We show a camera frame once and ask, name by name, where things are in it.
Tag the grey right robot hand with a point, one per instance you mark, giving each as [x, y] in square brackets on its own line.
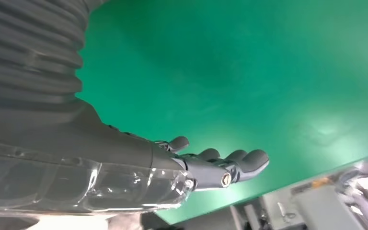
[76, 158]

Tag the green table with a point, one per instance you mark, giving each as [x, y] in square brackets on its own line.
[219, 79]

